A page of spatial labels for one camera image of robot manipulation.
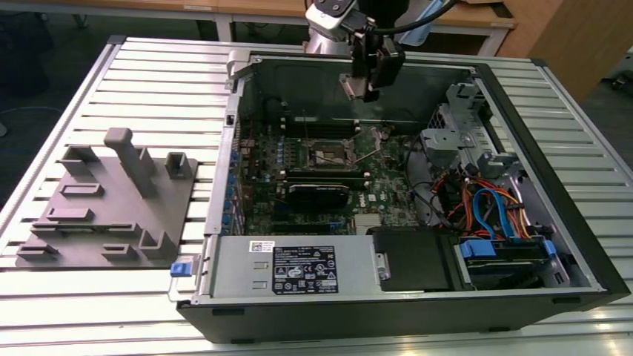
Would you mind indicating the green motherboard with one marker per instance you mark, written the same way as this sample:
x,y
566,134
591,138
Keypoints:
x,y
391,167

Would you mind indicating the office chair base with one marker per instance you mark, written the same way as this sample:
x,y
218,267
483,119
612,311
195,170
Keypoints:
x,y
620,79

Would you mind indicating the black expansion slot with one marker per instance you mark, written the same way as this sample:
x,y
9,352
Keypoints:
x,y
302,229

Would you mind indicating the silver chipset heatsink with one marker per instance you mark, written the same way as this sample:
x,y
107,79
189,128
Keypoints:
x,y
368,219

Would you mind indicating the grey parts rack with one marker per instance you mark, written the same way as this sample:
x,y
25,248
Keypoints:
x,y
119,207

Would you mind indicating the silver CPU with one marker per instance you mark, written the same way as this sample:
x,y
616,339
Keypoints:
x,y
353,87

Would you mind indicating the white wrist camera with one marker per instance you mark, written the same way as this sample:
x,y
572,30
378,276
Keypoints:
x,y
325,22

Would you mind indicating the grey metal drive cage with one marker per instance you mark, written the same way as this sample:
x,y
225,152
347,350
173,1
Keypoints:
x,y
443,148

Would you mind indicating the black plastic shroud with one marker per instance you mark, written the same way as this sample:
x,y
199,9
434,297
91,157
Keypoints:
x,y
415,259

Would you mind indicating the silver power supply unit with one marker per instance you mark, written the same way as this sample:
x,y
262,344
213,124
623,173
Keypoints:
x,y
233,267

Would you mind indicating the grey case bracket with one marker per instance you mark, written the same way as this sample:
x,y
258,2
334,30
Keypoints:
x,y
238,59

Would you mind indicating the blue case latch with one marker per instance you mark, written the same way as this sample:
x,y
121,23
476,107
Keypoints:
x,y
179,269

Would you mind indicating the wooden cabinet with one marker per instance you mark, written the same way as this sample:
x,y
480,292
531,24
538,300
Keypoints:
x,y
584,37

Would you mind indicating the CPU socket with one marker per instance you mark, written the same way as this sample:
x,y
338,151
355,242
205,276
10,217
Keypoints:
x,y
327,152

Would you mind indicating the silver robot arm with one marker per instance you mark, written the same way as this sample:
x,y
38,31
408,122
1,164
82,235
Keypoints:
x,y
322,42

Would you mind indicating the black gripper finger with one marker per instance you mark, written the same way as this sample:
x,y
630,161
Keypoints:
x,y
374,74
359,55

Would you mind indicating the hard disk in blue carrier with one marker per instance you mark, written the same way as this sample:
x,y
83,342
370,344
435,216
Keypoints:
x,y
478,248

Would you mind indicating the wooden desk white frame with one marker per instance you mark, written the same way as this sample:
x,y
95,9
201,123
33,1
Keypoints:
x,y
500,22
123,10

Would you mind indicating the black graphics card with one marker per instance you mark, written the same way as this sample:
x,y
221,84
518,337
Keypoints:
x,y
317,196

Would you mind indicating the black RAM slot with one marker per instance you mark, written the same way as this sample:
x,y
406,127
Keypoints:
x,y
322,180
322,134
322,172
322,127

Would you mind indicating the black PC case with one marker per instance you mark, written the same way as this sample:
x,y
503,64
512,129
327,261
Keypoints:
x,y
346,322

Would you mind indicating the metal locking lever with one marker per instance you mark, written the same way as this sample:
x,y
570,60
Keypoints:
x,y
337,159

